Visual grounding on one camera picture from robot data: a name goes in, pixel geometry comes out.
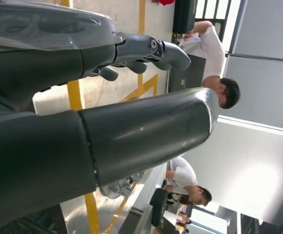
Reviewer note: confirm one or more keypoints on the dark grey laptop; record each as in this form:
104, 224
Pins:
188, 74

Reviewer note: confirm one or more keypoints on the steel workbench table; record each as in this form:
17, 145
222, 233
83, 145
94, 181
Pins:
102, 90

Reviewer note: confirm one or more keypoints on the person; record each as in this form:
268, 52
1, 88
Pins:
183, 174
212, 51

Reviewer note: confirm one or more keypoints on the black hard case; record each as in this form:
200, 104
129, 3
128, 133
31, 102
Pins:
184, 16

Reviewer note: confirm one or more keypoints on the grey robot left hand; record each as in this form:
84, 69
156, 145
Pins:
144, 129

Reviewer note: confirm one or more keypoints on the red mesh cap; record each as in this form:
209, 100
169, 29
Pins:
164, 2

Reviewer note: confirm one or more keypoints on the black office chair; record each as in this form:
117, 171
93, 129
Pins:
158, 206

